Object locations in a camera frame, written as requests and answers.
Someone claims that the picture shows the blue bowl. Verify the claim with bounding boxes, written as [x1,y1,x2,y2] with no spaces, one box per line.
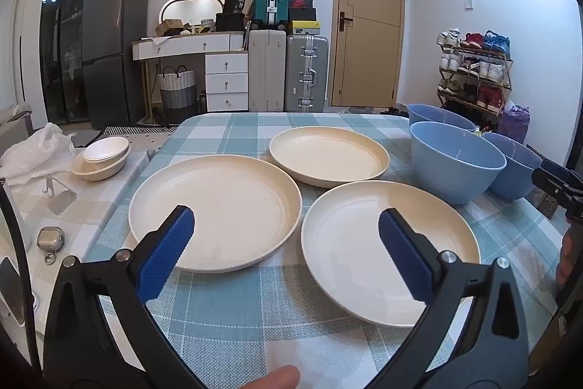
[410,121,507,206]
[482,132,545,202]
[407,103,477,135]

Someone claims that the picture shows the small cream bowl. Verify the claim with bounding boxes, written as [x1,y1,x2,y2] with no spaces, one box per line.
[82,137,130,164]

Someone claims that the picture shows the open cardboard box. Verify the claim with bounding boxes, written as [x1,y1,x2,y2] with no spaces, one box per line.
[156,17,185,37]

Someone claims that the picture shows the earbud case with keyring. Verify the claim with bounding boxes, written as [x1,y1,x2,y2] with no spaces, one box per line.
[35,226,65,264]

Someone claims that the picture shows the white plastic bag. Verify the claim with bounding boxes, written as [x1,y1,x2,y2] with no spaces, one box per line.
[0,122,78,187]

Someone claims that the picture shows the purple plastic bag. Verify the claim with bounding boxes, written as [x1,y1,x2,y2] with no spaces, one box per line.
[496,104,531,144]

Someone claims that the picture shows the tan wooden door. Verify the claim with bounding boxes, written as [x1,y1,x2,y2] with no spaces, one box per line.
[331,0,405,107]

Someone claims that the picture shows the cream plate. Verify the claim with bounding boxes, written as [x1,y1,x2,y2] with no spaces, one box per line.
[128,155,302,273]
[301,180,481,328]
[269,126,391,188]

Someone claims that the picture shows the metal phone stand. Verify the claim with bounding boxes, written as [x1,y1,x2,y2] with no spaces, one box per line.
[40,176,78,215]

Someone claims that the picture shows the patterned cardboard box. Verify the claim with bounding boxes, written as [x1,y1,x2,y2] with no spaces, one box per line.
[536,188,568,220]

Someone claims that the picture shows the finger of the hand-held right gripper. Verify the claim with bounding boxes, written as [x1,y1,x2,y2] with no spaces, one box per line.
[531,168,583,217]
[541,159,583,190]

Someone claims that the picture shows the silver suitcase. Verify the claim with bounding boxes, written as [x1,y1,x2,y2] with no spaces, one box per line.
[285,34,329,113]

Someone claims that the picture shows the person's left hand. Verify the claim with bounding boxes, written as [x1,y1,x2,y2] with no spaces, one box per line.
[243,365,301,389]

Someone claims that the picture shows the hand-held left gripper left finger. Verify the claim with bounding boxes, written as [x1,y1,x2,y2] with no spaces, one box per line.
[43,205,206,389]

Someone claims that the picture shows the woven laundry basket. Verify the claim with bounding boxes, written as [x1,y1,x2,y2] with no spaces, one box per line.
[158,65,197,124]

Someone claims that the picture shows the oval vanity mirror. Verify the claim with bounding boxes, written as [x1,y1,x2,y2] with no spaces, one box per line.
[159,0,224,36]

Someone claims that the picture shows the pale checked cloth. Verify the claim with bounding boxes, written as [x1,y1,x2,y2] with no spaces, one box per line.
[0,133,152,326]

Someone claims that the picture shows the metal shoe rack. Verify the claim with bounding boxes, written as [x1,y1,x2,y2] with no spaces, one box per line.
[436,31,513,116]

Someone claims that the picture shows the white vanity desk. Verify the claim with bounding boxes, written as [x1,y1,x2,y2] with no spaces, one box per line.
[132,31,250,113]

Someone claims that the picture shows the scattered shoes and slippers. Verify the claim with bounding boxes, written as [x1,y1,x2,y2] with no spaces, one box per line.
[341,105,411,117]

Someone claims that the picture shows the beige suitcase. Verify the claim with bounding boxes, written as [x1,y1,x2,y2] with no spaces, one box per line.
[248,29,287,113]

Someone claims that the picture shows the grey fridge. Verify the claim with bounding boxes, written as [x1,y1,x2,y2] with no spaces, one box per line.
[82,0,151,130]

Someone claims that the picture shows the black cable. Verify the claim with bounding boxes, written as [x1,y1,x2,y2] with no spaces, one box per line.
[0,184,44,376]

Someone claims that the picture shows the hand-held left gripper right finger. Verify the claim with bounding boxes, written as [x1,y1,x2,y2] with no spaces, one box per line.
[378,208,531,389]

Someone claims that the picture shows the black glass cabinet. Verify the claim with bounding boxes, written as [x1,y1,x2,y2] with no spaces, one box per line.
[39,0,126,125]

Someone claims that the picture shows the person's right hand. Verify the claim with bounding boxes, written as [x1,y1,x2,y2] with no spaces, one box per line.
[556,229,577,285]

